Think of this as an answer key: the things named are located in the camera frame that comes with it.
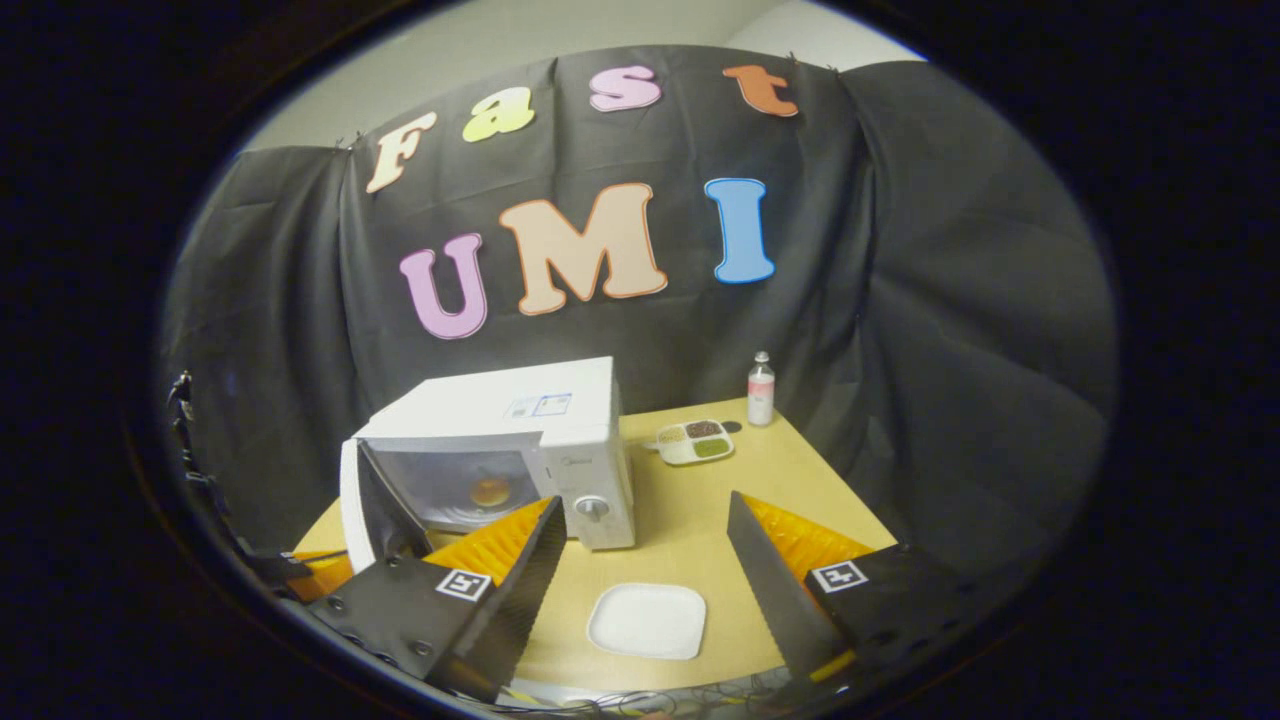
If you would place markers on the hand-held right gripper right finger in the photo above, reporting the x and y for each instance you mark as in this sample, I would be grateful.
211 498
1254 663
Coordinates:
775 600

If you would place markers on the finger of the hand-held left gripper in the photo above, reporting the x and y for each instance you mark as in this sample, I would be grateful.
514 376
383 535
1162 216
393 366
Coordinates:
320 578

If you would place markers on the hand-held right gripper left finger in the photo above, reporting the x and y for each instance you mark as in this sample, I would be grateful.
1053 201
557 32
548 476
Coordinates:
520 600

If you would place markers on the sugared doughnut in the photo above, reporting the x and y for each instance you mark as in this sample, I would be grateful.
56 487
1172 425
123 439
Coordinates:
490 492

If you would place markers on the white microwave oven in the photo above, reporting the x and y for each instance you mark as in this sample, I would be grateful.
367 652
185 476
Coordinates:
500 400

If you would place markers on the white square plate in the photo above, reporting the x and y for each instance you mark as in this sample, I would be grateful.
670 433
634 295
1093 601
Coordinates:
647 620

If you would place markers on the white divided dish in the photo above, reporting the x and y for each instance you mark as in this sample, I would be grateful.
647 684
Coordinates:
680 456

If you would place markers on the small pink label bottle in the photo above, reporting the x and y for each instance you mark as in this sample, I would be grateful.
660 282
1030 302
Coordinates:
761 395

